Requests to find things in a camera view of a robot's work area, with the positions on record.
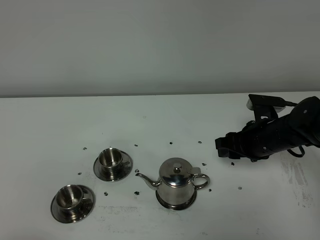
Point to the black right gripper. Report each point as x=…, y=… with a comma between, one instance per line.
x=229, y=146

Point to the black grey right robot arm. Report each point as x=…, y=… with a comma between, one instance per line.
x=279, y=125

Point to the stainless steel teapot saucer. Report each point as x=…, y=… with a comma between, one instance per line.
x=177, y=207

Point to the far stainless steel teacup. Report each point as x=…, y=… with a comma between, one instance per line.
x=111, y=159

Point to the stainless steel teacup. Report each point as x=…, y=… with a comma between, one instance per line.
x=111, y=159
x=69, y=197

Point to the near stainless steel teacup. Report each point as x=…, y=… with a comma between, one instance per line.
x=69, y=197

